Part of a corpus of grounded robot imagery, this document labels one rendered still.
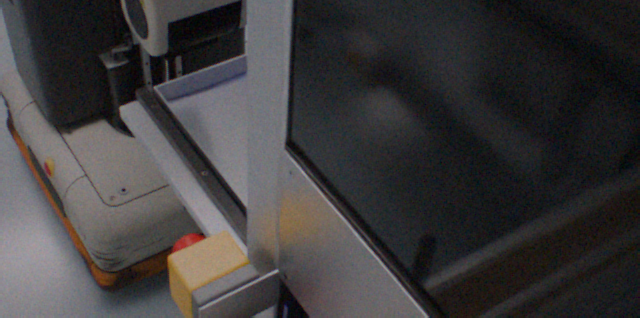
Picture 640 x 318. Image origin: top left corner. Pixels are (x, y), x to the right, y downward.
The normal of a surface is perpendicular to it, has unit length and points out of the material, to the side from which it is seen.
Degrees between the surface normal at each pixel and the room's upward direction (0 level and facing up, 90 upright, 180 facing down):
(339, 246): 90
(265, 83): 90
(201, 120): 0
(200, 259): 0
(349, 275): 90
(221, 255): 0
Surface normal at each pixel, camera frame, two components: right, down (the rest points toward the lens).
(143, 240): 0.55, 0.61
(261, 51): -0.83, 0.36
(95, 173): 0.06, -0.71
